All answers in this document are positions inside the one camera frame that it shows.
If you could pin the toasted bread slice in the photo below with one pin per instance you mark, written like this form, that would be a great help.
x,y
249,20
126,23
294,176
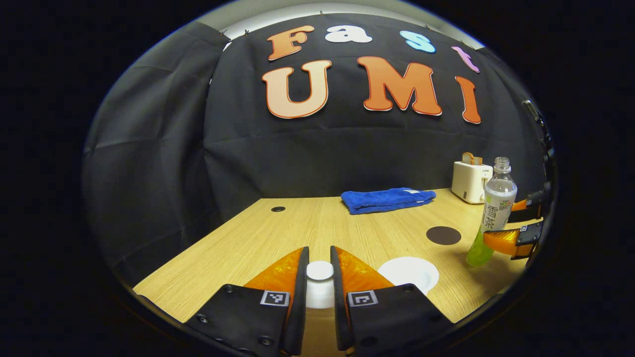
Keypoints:
x,y
477,160
467,157

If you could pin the blue towel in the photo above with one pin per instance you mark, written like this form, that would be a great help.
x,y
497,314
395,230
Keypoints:
x,y
382,201

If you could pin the white toaster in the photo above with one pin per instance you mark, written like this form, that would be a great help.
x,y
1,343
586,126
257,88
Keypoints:
x,y
466,181

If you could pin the white teacup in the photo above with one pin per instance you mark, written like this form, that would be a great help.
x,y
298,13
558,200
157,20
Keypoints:
x,y
408,272

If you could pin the dark round coaster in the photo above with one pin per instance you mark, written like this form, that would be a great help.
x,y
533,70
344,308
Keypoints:
x,y
443,235

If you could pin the black backdrop cloth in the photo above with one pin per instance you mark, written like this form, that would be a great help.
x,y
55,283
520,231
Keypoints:
x,y
297,158

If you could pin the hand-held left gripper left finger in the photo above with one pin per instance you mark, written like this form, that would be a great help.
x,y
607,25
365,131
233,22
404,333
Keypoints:
x,y
300,297

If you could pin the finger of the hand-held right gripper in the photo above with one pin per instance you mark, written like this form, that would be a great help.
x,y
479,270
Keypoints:
x,y
526,237
533,206

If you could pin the clear water bottle green label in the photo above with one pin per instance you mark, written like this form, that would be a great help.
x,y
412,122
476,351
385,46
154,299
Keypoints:
x,y
498,198

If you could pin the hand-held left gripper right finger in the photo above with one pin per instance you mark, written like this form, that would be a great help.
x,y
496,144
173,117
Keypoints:
x,y
340,297

